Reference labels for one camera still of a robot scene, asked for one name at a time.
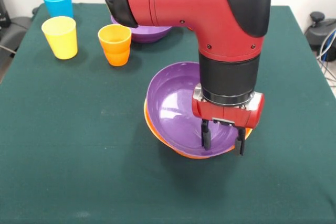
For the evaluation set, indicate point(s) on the large orange bowl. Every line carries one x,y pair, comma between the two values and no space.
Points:
194,157

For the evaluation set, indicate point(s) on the purple bowl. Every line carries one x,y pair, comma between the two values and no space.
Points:
176,103
148,35

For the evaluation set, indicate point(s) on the yellow cup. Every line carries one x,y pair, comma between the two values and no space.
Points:
61,37

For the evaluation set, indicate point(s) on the dark green tablecloth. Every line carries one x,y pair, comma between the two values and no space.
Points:
78,182

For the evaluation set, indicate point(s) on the black floor base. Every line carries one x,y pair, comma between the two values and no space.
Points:
323,30

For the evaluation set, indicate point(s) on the blue cup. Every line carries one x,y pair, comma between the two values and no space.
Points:
59,3

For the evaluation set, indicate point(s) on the orange cup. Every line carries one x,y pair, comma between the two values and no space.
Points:
115,51

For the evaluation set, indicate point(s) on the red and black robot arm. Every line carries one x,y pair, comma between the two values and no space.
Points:
197,11

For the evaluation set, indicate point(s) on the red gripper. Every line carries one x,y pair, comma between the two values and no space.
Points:
225,115

